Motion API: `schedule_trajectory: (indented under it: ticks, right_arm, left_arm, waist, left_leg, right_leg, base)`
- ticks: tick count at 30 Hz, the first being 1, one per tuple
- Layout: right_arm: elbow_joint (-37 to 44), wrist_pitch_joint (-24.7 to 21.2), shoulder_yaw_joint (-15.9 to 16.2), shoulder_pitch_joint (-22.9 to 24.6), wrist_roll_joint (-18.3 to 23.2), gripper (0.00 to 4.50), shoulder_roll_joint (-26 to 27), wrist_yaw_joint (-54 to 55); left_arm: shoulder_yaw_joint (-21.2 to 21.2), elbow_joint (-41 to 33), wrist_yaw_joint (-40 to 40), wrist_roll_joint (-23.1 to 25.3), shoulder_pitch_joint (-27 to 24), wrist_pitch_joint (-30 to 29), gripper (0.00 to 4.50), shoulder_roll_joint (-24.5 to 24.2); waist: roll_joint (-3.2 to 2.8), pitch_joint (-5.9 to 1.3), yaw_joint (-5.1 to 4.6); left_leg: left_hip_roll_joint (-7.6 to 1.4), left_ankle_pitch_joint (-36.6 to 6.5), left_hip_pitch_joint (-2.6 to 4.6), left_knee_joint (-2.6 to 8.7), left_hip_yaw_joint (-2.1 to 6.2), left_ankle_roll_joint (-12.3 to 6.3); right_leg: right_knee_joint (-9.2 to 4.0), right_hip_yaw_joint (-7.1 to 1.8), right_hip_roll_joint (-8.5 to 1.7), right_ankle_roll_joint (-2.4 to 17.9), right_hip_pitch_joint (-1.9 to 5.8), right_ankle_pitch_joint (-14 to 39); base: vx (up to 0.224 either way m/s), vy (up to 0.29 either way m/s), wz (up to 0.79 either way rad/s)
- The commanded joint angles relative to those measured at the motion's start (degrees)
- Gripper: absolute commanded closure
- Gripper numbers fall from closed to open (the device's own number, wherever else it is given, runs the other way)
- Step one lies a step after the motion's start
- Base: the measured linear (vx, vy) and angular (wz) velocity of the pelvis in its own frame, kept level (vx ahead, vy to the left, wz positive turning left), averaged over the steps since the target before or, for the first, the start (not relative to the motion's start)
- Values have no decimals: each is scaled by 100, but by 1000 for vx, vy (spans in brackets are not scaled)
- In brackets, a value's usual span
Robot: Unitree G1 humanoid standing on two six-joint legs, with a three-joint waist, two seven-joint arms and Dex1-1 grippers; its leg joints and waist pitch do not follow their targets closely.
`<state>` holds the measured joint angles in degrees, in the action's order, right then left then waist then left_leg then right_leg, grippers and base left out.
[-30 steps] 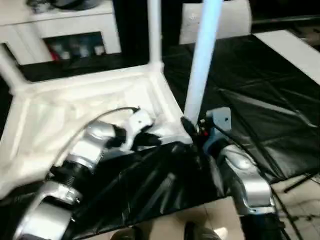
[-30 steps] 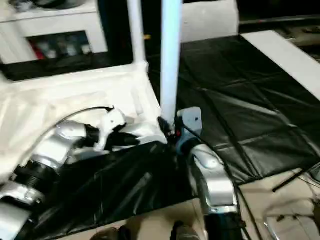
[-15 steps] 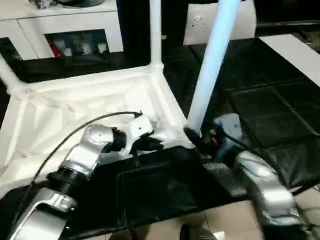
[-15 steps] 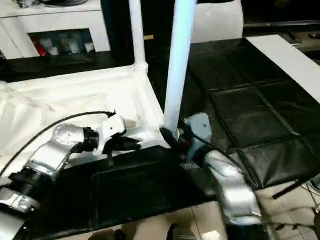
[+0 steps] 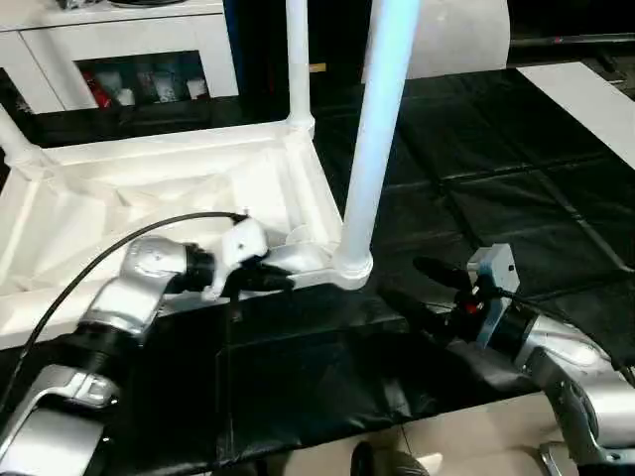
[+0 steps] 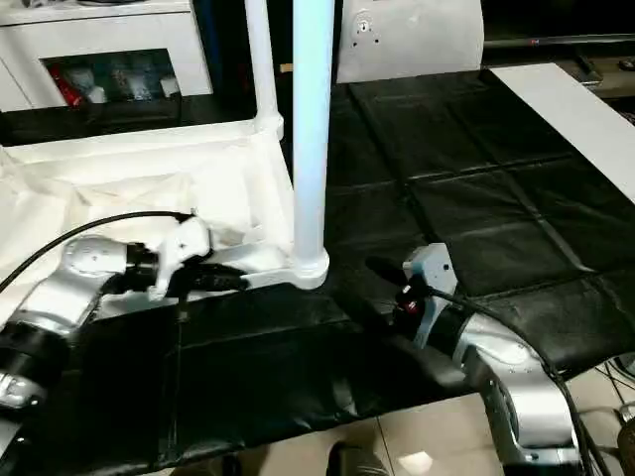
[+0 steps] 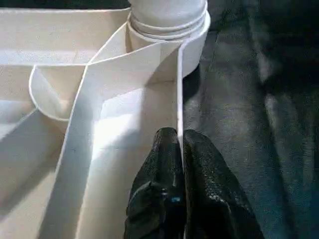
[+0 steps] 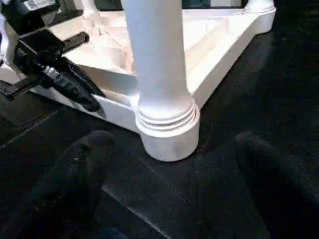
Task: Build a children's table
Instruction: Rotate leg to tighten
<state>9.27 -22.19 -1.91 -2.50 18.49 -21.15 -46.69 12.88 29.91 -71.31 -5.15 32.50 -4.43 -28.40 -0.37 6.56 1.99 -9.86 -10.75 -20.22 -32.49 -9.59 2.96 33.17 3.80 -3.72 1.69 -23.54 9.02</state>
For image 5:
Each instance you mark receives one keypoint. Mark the white plastic table leg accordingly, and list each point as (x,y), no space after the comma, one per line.
(298,59)
(15,144)
(382,119)

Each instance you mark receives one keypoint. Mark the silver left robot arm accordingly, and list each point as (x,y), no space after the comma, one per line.
(139,288)

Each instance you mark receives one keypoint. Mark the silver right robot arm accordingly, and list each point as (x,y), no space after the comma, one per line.
(566,347)

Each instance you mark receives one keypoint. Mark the black robot right foot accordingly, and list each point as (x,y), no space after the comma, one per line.
(389,462)

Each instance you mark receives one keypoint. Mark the white plastic table top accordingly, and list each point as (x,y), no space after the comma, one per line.
(119,198)

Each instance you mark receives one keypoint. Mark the small yellow label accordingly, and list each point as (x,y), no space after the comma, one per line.
(317,67)

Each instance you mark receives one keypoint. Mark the white flat sheet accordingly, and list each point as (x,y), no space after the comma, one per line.
(585,99)

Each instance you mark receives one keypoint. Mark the white flat panel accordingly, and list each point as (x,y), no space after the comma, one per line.
(456,40)

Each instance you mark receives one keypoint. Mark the white cabinet with glass doors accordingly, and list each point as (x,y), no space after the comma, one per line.
(60,50)

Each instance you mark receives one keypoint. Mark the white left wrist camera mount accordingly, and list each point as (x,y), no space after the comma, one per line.
(238,248)

